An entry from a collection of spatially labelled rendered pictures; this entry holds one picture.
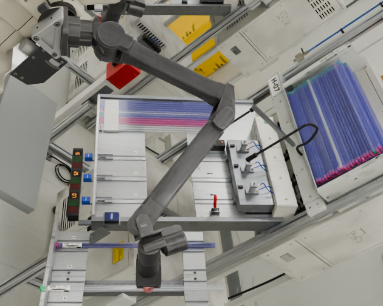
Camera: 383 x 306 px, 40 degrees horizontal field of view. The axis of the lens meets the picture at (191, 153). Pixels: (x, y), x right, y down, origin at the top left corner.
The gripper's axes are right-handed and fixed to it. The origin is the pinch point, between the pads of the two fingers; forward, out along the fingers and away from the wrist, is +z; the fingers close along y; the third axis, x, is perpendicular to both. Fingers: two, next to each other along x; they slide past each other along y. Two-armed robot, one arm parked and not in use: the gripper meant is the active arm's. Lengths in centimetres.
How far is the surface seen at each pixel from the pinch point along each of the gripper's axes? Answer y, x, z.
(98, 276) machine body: 46, 21, 63
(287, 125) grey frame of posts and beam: 82, -57, 9
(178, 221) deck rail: 40.8, -10.9, 20.9
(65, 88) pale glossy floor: 206, 55, 85
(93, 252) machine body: 59, 24, 65
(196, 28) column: 365, -45, 128
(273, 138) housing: 80, -51, 14
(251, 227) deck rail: 42, -39, 26
